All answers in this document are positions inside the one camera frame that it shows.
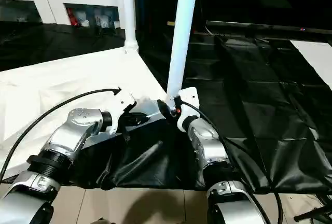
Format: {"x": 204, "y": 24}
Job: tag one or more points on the white plastic table leg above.
{"x": 181, "y": 32}
{"x": 129, "y": 11}

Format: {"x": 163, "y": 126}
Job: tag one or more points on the white flat board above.
{"x": 316, "y": 58}

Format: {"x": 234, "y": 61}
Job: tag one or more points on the red packet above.
{"x": 72, "y": 17}

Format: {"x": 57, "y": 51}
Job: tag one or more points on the long black bar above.
{"x": 272, "y": 26}

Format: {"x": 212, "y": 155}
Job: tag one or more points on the black tripod leg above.
{"x": 311, "y": 213}

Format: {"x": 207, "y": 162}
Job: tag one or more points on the black mat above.
{"x": 246, "y": 104}

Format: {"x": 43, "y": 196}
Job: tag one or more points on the black robot foot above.
{"x": 103, "y": 221}

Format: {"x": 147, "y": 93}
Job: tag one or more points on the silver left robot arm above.
{"x": 72, "y": 130}

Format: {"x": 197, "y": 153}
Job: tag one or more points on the small tan block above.
{"x": 171, "y": 23}

